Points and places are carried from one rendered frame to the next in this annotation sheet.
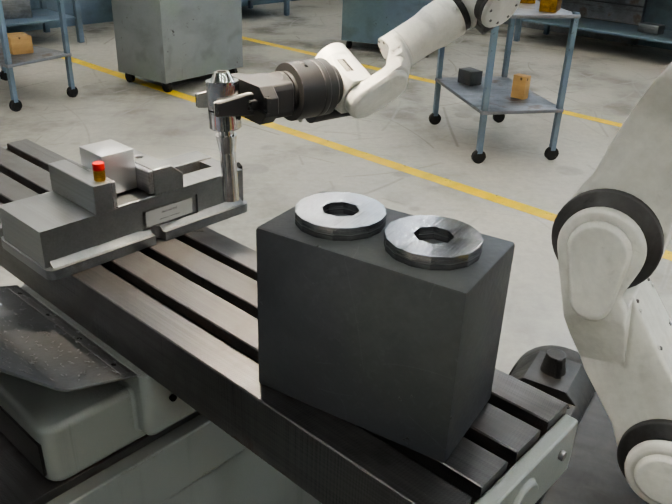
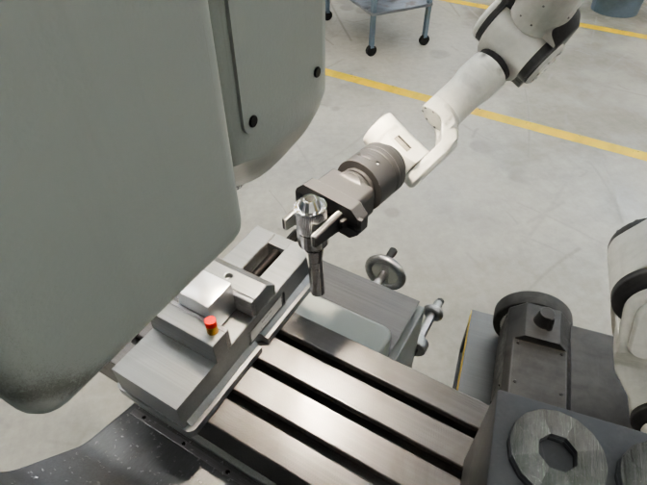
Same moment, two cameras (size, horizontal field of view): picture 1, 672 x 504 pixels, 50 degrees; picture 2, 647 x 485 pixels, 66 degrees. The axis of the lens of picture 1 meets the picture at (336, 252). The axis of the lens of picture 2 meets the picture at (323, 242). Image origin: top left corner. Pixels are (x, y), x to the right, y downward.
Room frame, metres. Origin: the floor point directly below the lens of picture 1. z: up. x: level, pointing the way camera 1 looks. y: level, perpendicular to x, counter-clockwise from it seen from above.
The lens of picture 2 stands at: (0.49, 0.26, 1.61)
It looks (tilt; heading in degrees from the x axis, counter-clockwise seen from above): 44 degrees down; 349
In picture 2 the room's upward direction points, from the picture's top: straight up
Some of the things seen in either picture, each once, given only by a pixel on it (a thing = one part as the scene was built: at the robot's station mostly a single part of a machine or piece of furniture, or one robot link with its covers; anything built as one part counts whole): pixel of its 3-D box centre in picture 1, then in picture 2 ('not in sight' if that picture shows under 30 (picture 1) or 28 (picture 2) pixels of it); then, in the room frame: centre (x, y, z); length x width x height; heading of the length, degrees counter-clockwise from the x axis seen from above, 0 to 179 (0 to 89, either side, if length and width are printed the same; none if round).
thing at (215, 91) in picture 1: (223, 100); (311, 221); (1.02, 0.17, 1.13); 0.05 x 0.05 x 0.06
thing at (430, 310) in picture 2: not in sight; (427, 322); (1.24, -0.18, 0.51); 0.22 x 0.06 x 0.06; 138
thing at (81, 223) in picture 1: (129, 194); (224, 307); (1.01, 0.32, 0.98); 0.35 x 0.15 x 0.11; 138
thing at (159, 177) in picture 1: (142, 168); (231, 282); (1.03, 0.30, 1.02); 0.12 x 0.06 x 0.04; 48
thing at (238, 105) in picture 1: (236, 107); (329, 231); (1.00, 0.15, 1.12); 0.06 x 0.02 x 0.03; 128
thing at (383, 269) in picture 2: not in sight; (378, 281); (1.31, -0.05, 0.63); 0.16 x 0.12 x 0.12; 138
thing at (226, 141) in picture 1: (228, 164); (315, 268); (1.02, 0.17, 1.03); 0.03 x 0.03 x 0.11
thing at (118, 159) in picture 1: (108, 167); (206, 300); (0.99, 0.34, 1.03); 0.06 x 0.05 x 0.06; 48
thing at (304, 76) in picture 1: (277, 95); (350, 192); (1.08, 0.10, 1.12); 0.13 x 0.12 x 0.10; 38
